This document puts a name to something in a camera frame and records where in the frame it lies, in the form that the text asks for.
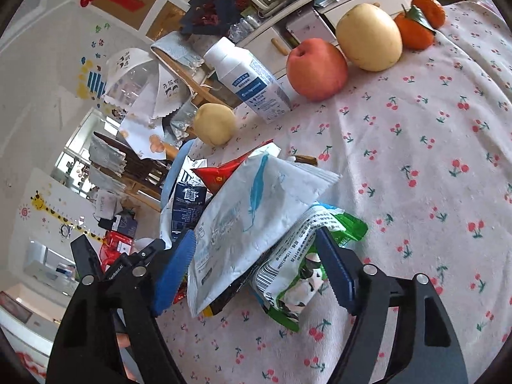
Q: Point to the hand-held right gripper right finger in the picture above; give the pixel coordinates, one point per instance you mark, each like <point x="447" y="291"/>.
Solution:
<point x="334" y="274"/>

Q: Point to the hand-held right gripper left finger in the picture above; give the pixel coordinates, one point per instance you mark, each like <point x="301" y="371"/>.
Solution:
<point x="174" y="274"/>

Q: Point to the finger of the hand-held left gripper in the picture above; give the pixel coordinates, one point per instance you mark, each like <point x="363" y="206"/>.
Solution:
<point x="148" y="248"/>
<point x="84" y="256"/>

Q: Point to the green and white snack packet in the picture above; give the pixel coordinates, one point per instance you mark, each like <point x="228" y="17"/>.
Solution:
<point x="296" y="256"/>

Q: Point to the white wrapper with blue feather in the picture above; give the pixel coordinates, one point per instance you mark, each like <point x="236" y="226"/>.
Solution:
<point x="248" y="224"/>

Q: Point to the red boxes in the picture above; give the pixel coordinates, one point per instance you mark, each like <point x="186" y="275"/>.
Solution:
<point x="116" y="244"/>

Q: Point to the dark blue packet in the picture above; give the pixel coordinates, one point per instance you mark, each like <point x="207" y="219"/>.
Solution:
<point x="187" y="204"/>

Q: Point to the blue plastic chair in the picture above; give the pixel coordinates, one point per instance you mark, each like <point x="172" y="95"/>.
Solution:
<point x="176" y="168"/>

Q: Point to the dark wooden table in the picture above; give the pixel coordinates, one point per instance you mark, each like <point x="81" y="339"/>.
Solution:
<point x="132" y="164"/>

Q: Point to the red pointed wrapper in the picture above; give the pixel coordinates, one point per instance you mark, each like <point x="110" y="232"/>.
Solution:
<point x="216" y="174"/>

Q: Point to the white cloth with orange print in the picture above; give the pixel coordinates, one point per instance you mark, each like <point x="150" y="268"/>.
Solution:
<point x="148" y="140"/>

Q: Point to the small brown packet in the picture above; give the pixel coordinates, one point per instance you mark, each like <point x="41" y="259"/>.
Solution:
<point x="304" y="160"/>

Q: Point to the small yellow pear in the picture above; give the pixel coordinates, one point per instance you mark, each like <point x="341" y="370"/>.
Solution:
<point x="214" y="124"/>

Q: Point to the white lace food cover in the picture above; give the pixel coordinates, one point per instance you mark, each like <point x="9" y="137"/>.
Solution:
<point x="132" y="76"/>

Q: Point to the wooden chair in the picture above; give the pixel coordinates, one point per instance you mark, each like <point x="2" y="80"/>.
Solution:
<point x="188" y="78"/>

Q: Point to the white plastic bottle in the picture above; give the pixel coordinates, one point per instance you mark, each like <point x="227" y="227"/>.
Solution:
<point x="240" y="76"/>

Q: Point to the red apple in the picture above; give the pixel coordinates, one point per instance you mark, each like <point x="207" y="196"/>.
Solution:
<point x="316" y="70"/>

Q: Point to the glass jars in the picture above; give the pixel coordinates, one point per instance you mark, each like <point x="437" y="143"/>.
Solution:
<point x="244" y="28"/>

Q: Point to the large yellow pear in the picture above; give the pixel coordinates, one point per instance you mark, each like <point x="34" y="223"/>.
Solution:
<point x="368" y="36"/>

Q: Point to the navy cloth with red print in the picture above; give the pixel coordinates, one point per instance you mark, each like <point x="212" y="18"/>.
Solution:
<point x="212" y="8"/>

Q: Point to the silver box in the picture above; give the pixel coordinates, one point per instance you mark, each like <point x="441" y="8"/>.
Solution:
<point x="310" y="26"/>

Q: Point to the tangerine with green leaf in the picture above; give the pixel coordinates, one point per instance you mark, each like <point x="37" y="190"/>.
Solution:
<point x="412" y="35"/>

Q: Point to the orange tangerine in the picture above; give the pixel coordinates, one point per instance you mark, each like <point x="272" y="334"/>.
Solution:
<point x="432" y="8"/>

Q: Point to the giraffe wall sticker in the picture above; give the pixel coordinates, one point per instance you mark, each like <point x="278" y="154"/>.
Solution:
<point x="40" y="203"/>

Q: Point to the blue striped wall sticker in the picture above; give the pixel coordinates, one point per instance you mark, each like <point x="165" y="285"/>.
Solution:
<point x="94" y="80"/>

